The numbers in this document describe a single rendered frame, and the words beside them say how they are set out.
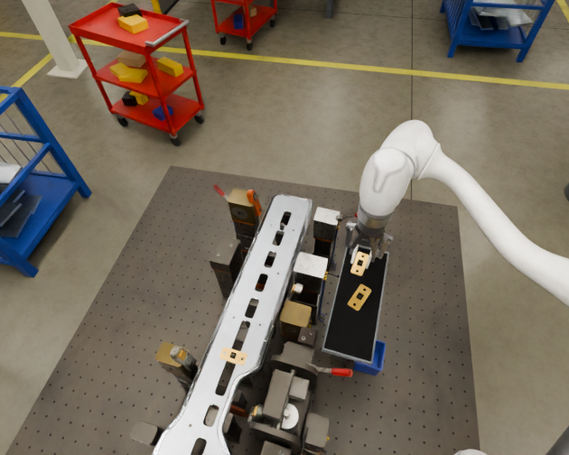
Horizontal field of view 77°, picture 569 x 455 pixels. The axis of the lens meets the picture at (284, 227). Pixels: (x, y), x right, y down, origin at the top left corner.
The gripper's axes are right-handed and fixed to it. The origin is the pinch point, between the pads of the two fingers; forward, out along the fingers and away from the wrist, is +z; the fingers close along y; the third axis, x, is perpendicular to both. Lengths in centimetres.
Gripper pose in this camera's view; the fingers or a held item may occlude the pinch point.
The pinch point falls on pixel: (361, 256)
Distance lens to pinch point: 114.6
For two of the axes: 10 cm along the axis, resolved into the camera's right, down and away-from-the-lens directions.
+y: -9.1, -3.2, 2.6
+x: -4.1, 7.4, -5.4
